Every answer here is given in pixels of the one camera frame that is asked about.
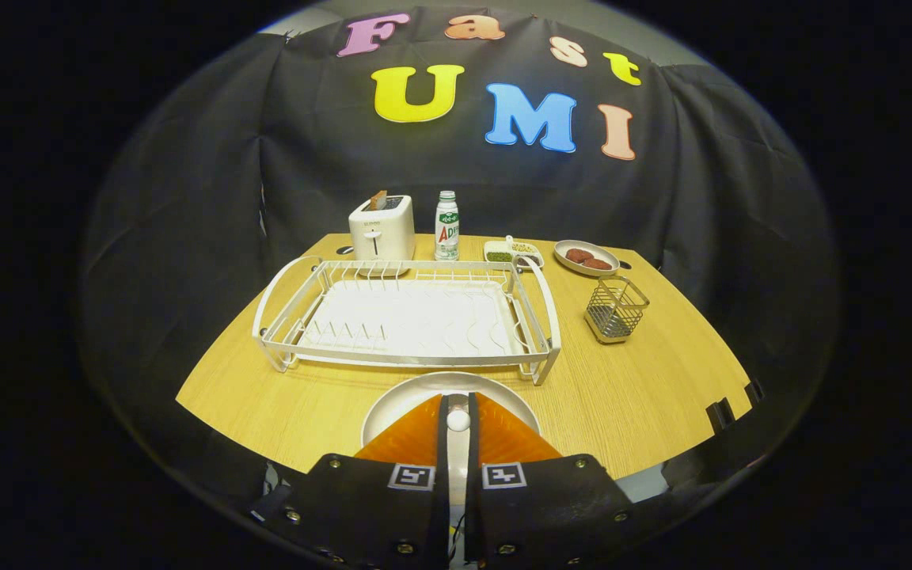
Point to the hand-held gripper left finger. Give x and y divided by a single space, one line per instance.
440 475

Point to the black backdrop cloth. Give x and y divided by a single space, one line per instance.
701 198

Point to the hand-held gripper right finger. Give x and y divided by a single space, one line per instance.
473 475

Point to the beige plate with patties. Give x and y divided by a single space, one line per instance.
568 267

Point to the white bottle green label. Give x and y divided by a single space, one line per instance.
447 229

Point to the brown toast slice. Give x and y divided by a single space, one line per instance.
378 200

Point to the white divided bean tray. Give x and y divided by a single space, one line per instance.
499 256

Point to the beige round plate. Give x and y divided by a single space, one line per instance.
408 400

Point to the brown meat patty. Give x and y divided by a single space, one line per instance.
579 255
598 264

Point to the white toaster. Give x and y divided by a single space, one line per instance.
393 233

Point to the black table edge bracket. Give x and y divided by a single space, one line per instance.
754 393
720 415

